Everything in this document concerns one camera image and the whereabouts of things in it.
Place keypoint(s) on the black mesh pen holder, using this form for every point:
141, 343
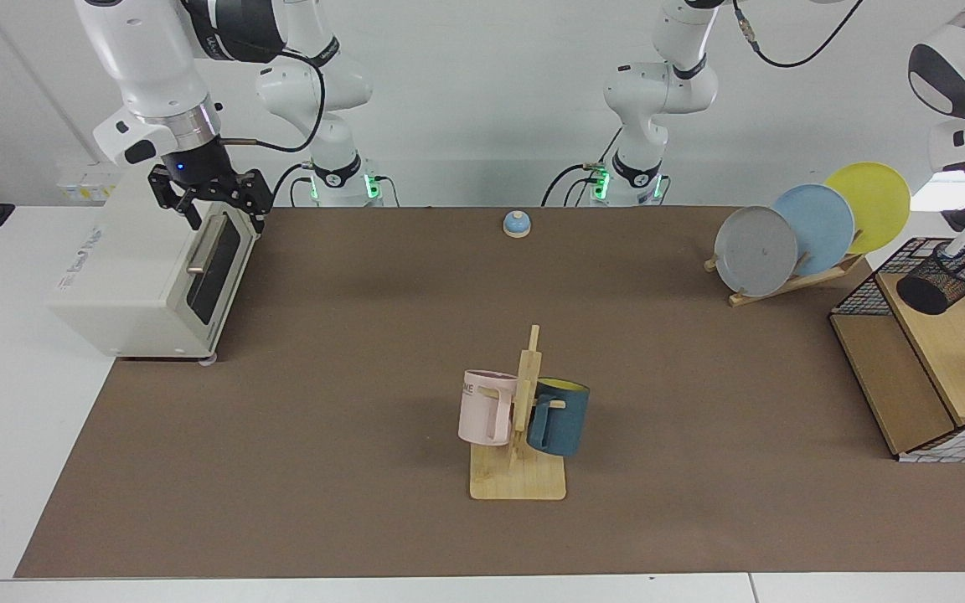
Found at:
939, 289

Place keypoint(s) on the white power strip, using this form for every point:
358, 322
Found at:
85, 188

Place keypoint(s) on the yellow plate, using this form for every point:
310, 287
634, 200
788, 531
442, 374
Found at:
872, 201

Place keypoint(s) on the pale toaster oven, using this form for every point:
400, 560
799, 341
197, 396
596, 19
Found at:
131, 285

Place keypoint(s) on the light blue plate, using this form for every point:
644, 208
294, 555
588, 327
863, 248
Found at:
822, 222

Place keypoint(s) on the wooden plate rack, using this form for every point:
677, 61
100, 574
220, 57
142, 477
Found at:
784, 286

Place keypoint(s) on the brown table cloth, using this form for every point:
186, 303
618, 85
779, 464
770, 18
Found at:
365, 377

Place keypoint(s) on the grey plate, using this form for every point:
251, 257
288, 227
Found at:
755, 251

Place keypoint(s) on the pink cup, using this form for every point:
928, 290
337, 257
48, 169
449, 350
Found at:
482, 410

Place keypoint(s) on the teal cup yellow inside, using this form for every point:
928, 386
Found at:
562, 423

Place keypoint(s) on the wooden cup stand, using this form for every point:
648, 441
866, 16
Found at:
518, 481

